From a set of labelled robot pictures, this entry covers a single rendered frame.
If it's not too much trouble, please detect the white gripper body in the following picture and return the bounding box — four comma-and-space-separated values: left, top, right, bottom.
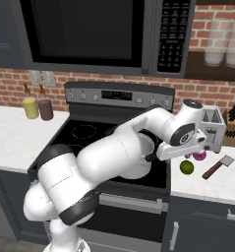
155, 141, 204, 162

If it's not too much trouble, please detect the white metal pot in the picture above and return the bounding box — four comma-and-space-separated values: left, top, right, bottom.
117, 130, 157, 180

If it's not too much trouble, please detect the green lime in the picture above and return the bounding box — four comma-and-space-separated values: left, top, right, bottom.
179, 159, 196, 176

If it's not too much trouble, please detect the purple onion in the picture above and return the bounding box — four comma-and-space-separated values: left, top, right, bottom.
191, 149, 208, 162

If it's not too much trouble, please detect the silver toaster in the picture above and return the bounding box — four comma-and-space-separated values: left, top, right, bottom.
199, 104, 228, 155

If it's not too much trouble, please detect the dark grey drawer front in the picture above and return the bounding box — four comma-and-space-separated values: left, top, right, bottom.
167, 195, 235, 227

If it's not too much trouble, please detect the black and grey stove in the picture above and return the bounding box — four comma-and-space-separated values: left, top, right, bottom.
27, 81, 177, 252

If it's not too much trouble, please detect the dark grey cupboard door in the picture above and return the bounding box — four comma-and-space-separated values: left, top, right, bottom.
0, 168, 52, 246
161, 210, 235, 252

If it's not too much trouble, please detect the dark red sauce bottle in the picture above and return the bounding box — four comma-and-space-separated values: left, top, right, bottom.
36, 83, 55, 122

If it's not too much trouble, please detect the yellow sauce bottle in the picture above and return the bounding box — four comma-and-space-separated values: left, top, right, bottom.
22, 83, 40, 120

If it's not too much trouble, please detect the black and grey microwave oven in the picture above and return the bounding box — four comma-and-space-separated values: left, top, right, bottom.
10, 0, 198, 79

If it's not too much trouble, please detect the wooden handled metal spatula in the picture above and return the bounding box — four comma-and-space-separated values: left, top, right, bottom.
201, 154, 235, 181

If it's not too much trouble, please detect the grey oven door handle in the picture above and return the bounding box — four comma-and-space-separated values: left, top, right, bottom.
98, 192, 169, 215

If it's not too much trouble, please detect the grey cupboard door handle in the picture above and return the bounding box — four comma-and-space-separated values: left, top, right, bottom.
168, 220, 180, 252

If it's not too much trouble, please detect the dark wooden wall shelf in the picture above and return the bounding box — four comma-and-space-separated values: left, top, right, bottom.
183, 50, 235, 84

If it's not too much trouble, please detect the grey microwave door handle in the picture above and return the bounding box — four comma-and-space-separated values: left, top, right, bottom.
141, 0, 156, 75

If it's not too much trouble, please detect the grey wall socket plate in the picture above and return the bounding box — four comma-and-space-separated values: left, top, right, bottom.
42, 70, 56, 89
28, 70, 41, 88

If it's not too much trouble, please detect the dark grey wall cupboard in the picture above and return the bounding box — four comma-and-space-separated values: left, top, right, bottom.
0, 0, 26, 69

